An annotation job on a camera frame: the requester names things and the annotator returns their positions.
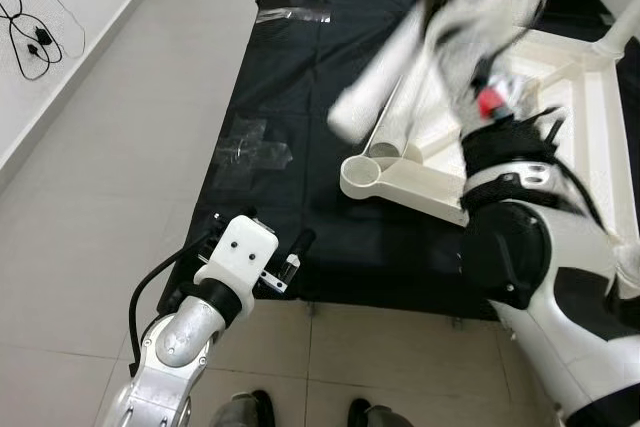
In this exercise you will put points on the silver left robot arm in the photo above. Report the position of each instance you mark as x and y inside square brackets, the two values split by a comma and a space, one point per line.
[170, 347]

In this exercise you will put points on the white plastic children table top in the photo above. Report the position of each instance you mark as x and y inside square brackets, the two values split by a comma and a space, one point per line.
[420, 182]

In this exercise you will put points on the black tablecloth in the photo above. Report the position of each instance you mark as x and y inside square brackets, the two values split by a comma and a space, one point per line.
[300, 227]

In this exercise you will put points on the clear tape patch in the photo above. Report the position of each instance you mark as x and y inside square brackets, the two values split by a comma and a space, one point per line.
[255, 152]

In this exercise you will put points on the clear tape strip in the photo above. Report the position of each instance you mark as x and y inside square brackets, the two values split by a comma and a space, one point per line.
[295, 15]

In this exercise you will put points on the black power plug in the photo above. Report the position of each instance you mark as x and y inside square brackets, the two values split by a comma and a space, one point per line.
[41, 37]

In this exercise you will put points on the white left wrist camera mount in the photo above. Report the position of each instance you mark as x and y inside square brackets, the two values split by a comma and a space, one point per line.
[240, 242]

